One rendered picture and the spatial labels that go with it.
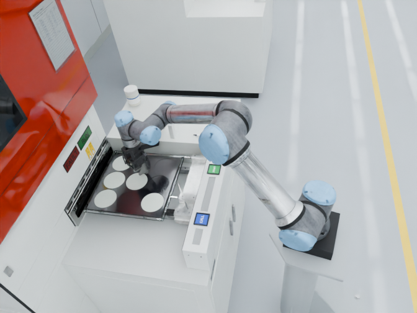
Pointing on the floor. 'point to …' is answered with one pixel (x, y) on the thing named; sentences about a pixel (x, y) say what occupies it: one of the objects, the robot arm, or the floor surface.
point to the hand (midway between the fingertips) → (146, 170)
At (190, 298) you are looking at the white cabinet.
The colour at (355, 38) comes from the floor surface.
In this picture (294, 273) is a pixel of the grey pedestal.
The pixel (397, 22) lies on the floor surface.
